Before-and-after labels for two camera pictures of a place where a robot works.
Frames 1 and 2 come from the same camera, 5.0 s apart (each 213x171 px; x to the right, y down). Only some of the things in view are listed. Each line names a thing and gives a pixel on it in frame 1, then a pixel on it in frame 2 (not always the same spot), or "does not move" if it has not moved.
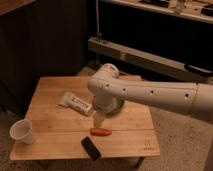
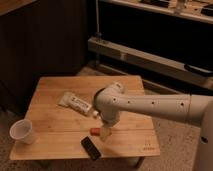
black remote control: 91,148 does not move
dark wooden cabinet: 39,38 does not move
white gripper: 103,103 → 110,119
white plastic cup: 22,129 does not move
